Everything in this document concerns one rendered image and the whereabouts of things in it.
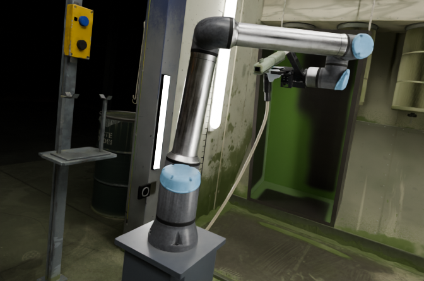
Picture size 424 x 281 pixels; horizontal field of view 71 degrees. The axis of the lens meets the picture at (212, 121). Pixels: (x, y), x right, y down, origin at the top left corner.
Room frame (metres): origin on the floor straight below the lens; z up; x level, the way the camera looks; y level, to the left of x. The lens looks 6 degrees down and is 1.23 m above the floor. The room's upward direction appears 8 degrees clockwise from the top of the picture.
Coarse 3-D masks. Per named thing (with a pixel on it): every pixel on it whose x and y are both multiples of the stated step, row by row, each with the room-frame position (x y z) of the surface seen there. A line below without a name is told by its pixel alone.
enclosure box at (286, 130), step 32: (352, 32) 1.63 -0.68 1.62; (288, 64) 2.17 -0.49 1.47; (320, 64) 2.06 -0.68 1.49; (352, 64) 1.97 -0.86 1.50; (256, 96) 1.95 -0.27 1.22; (288, 96) 2.20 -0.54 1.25; (320, 96) 2.09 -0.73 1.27; (352, 96) 1.66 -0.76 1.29; (256, 128) 2.06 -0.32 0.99; (288, 128) 2.23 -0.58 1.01; (320, 128) 2.12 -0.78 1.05; (352, 128) 1.77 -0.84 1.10; (256, 160) 2.15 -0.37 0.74; (288, 160) 2.26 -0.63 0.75; (320, 160) 2.14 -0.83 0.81; (256, 192) 2.20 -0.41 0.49; (288, 192) 2.22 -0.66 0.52; (320, 192) 2.17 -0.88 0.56
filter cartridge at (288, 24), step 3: (285, 24) 3.08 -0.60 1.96; (288, 24) 3.05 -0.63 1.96; (291, 24) 3.03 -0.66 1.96; (294, 24) 3.01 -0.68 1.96; (297, 24) 3.00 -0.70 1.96; (300, 24) 3.00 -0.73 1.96; (303, 24) 2.99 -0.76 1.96; (306, 24) 2.98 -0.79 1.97; (309, 24) 3.00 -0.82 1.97; (285, 27) 3.09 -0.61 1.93; (288, 27) 3.05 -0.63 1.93; (291, 27) 3.04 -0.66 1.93; (294, 27) 3.03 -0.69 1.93; (297, 27) 3.03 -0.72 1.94; (300, 27) 3.01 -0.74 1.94; (303, 27) 3.00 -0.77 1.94; (306, 27) 3.00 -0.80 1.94; (309, 27) 3.01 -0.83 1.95; (312, 27) 3.04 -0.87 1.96; (315, 27) 3.07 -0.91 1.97
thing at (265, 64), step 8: (272, 56) 1.48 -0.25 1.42; (280, 56) 1.51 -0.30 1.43; (256, 64) 1.35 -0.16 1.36; (264, 64) 1.36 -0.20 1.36; (272, 64) 1.43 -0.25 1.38; (256, 72) 1.36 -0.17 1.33; (264, 72) 1.37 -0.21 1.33; (264, 80) 1.46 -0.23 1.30; (264, 88) 1.47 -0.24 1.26; (264, 96) 1.49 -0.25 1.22
